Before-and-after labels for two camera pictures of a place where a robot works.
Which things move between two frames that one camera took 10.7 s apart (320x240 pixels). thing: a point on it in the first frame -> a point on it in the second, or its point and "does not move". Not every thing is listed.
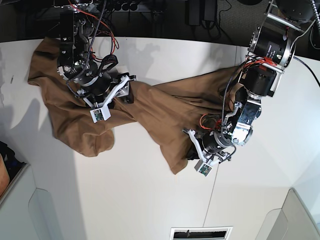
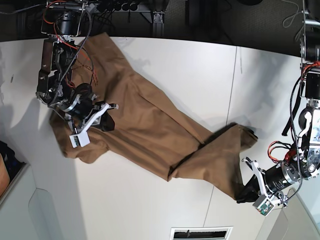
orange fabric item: x=4 y=176 does not move
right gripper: x=212 y=142 -> x=267 y=181
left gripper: x=103 y=85 -> x=82 y=112
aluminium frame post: x=158 y=30 does not move
